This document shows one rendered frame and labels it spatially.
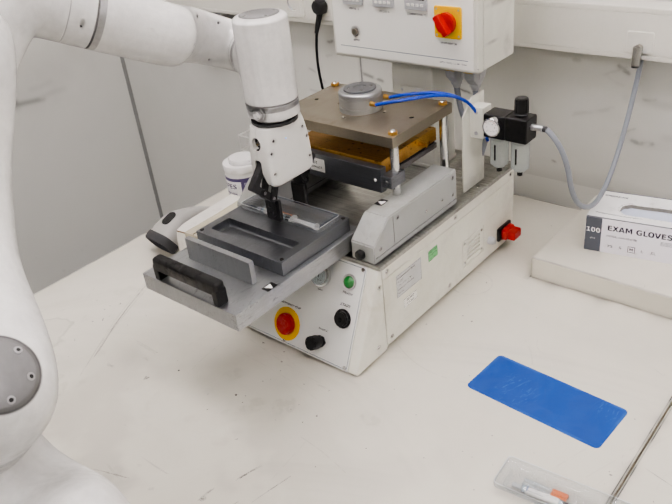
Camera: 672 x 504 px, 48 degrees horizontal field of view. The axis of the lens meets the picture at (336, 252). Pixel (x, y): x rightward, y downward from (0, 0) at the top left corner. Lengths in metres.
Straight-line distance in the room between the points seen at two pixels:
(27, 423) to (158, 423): 0.62
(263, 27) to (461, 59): 0.41
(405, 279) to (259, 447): 0.38
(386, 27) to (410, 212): 0.37
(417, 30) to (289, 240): 0.47
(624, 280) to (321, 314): 0.55
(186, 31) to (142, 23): 0.06
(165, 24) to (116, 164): 1.78
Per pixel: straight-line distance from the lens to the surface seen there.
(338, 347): 1.30
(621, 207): 1.55
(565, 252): 1.53
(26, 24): 1.03
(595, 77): 1.67
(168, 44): 1.09
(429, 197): 1.32
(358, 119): 1.33
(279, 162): 1.20
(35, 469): 0.81
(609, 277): 1.46
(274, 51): 1.14
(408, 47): 1.45
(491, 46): 1.41
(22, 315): 0.74
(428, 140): 1.40
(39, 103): 2.64
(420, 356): 1.33
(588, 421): 1.22
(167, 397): 1.34
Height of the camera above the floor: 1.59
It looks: 31 degrees down
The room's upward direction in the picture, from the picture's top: 7 degrees counter-clockwise
